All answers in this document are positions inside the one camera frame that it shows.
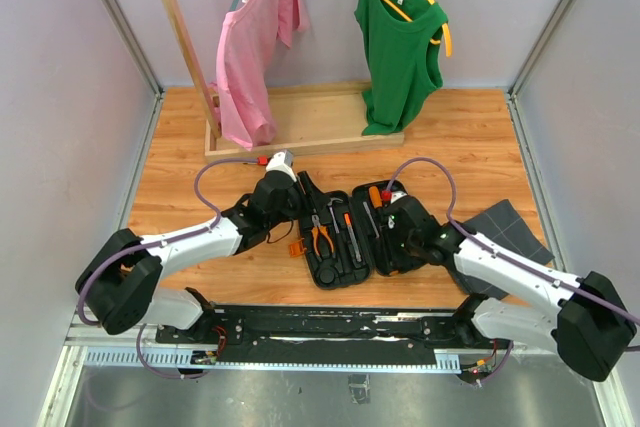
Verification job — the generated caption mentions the steel claw hammer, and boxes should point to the steel claw hammer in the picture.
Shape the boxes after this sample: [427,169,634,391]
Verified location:
[327,197,343,237]

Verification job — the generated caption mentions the orange handled pliers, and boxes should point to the orange handled pliers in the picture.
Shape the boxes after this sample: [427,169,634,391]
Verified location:
[311,214,336,261]

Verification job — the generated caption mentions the black plastic tool case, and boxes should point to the black plastic tool case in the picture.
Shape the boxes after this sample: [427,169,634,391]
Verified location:
[289,180,426,290]

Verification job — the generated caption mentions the black orange screwdriver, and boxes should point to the black orange screwdriver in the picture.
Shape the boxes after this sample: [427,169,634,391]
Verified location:
[362,201,399,277]

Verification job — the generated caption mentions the small orange screwdriver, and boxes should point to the small orange screwdriver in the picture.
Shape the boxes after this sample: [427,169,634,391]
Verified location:
[368,185,383,209]

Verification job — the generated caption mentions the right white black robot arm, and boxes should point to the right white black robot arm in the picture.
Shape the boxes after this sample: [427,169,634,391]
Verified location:
[382,191,639,382]

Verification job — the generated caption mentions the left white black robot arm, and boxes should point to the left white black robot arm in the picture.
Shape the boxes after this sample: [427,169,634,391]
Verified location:
[76,167,304,343]

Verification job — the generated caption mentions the wooden clothes rack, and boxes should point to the wooden clothes rack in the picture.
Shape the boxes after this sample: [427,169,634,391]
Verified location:
[162,0,405,162]

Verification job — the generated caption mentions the grey folded cloth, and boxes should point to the grey folded cloth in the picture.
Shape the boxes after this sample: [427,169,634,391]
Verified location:
[444,198,557,296]

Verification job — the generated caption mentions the pink t-shirt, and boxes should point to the pink t-shirt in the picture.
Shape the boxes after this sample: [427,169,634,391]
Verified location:
[216,0,310,150]

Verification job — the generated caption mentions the green tank top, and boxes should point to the green tank top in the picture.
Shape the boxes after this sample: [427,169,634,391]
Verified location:
[354,0,448,136]

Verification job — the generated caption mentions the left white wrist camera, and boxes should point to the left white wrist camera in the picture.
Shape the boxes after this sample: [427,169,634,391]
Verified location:
[265,149,297,181]

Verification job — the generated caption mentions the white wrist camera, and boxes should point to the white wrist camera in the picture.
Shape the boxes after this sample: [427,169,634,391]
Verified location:
[380,190,407,205]
[265,149,297,181]

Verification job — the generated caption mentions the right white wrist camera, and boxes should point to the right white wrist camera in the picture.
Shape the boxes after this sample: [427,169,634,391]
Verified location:
[380,190,407,205]

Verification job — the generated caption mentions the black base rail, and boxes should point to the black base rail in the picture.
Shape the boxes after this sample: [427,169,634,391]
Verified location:
[155,304,508,366]

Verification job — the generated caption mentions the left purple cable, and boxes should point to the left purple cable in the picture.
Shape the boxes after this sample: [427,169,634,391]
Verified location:
[77,156,266,381]

